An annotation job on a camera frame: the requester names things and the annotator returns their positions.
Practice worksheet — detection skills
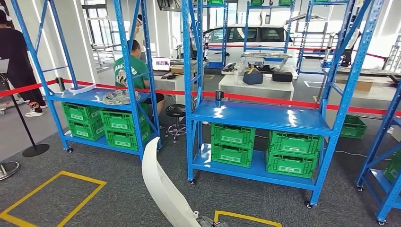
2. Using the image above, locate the navy bag with yellow handle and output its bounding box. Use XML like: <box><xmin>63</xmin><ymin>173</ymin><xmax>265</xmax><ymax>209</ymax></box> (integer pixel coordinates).
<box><xmin>242</xmin><ymin>68</ymin><xmax>264</xmax><ymax>86</ymax></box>

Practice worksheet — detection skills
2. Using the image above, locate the red barrier tape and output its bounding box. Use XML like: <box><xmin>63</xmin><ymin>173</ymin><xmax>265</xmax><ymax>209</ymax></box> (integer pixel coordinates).
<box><xmin>0</xmin><ymin>78</ymin><xmax>401</xmax><ymax>116</ymax></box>

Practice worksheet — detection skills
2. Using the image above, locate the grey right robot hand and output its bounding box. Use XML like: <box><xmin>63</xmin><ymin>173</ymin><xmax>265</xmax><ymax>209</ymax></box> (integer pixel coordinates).
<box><xmin>197</xmin><ymin>215</ymin><xmax>229</xmax><ymax>227</ymax></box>

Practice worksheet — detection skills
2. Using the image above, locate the seated person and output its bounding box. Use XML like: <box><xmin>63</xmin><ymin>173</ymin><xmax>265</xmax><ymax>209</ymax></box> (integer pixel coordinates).
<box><xmin>113</xmin><ymin>39</ymin><xmax>165</xmax><ymax>115</ymax></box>

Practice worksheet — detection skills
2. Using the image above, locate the laptop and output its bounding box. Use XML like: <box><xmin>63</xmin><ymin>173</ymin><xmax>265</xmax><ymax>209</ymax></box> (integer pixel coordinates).
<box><xmin>152</xmin><ymin>57</ymin><xmax>171</xmax><ymax>77</ymax></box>

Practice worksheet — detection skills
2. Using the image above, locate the person with headset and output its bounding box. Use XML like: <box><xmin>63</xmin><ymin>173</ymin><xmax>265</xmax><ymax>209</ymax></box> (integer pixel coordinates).
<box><xmin>128</xmin><ymin>14</ymin><xmax>148</xmax><ymax>61</ymax></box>

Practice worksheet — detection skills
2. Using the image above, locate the white table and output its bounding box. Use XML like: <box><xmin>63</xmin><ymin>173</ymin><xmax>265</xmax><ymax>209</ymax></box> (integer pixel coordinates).
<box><xmin>152</xmin><ymin>73</ymin><xmax>189</xmax><ymax>105</ymax></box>
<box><xmin>325</xmin><ymin>89</ymin><xmax>401</xmax><ymax>103</ymax></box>
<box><xmin>218</xmin><ymin>74</ymin><xmax>295</xmax><ymax>101</ymax></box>

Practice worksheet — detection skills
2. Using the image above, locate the black round stool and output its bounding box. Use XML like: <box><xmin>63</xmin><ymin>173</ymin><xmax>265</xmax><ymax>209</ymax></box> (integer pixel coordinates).
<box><xmin>165</xmin><ymin>104</ymin><xmax>189</xmax><ymax>144</ymax></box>

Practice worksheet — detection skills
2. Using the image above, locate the blue metal shelf rack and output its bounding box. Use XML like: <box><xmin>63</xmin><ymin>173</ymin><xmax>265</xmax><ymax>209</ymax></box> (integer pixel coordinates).
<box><xmin>193</xmin><ymin>0</ymin><xmax>229</xmax><ymax>70</ymax></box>
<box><xmin>244</xmin><ymin>0</ymin><xmax>296</xmax><ymax>61</ymax></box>
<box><xmin>355</xmin><ymin>91</ymin><xmax>401</xmax><ymax>226</ymax></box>
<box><xmin>296</xmin><ymin>0</ymin><xmax>356</xmax><ymax>76</ymax></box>
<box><xmin>9</xmin><ymin>0</ymin><xmax>163</xmax><ymax>160</ymax></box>
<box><xmin>182</xmin><ymin>0</ymin><xmax>384</xmax><ymax>209</ymax></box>

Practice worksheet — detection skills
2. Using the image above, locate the grey part tray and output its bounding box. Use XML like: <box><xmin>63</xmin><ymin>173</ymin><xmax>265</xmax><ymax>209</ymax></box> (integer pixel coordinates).
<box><xmin>240</xmin><ymin>52</ymin><xmax>293</xmax><ymax>60</ymax></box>

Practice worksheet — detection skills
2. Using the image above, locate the black stanchion with round base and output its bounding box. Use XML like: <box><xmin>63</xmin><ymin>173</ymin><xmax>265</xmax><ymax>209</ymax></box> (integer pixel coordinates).
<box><xmin>0</xmin><ymin>58</ymin><xmax>50</xmax><ymax>158</ymax></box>

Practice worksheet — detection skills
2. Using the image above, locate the white car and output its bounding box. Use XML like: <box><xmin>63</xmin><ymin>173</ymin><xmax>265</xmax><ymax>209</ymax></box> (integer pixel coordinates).
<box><xmin>191</xmin><ymin>24</ymin><xmax>314</xmax><ymax>68</ymax></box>

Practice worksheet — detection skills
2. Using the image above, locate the black zip case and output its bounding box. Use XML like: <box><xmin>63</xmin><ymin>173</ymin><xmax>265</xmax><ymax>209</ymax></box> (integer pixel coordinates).
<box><xmin>271</xmin><ymin>71</ymin><xmax>293</xmax><ymax>83</ymax></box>

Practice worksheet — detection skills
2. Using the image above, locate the metal railing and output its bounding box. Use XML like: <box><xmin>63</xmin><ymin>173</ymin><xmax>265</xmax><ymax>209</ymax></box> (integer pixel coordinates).
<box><xmin>382</xmin><ymin>34</ymin><xmax>401</xmax><ymax>73</ymax></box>

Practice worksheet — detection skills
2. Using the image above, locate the white curved plastic car part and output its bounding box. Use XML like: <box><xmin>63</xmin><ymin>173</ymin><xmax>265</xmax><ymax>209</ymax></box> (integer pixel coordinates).
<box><xmin>141</xmin><ymin>137</ymin><xmax>203</xmax><ymax>227</ymax></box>

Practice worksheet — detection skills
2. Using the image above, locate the grey metal car part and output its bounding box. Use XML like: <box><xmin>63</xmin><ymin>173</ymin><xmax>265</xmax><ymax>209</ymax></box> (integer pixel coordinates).
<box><xmin>103</xmin><ymin>89</ymin><xmax>141</xmax><ymax>105</ymax></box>

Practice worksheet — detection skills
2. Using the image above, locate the chrome round base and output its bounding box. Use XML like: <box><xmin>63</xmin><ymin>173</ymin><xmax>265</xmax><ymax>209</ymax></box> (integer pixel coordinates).
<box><xmin>0</xmin><ymin>161</ymin><xmax>20</xmax><ymax>182</ymax></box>

